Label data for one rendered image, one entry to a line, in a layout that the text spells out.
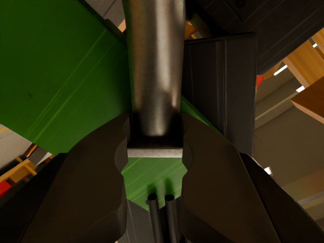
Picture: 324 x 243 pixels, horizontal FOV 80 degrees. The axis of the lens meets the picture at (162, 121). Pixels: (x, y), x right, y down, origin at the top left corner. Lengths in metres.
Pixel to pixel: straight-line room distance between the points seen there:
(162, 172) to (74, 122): 0.09
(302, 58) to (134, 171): 0.88
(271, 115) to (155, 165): 7.49
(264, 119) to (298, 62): 6.71
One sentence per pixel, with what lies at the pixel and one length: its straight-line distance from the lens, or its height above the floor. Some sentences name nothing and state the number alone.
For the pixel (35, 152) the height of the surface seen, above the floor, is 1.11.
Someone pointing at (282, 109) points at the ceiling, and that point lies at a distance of 7.64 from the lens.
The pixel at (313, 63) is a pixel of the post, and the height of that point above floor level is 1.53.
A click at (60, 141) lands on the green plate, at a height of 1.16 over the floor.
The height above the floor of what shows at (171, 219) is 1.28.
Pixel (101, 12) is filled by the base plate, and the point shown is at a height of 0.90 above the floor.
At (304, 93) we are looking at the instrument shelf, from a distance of 0.75.
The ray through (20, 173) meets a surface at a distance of 5.90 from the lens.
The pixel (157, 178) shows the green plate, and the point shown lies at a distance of 0.19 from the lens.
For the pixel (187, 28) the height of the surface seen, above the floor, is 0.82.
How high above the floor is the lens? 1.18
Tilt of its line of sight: 7 degrees up
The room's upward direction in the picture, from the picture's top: 136 degrees clockwise
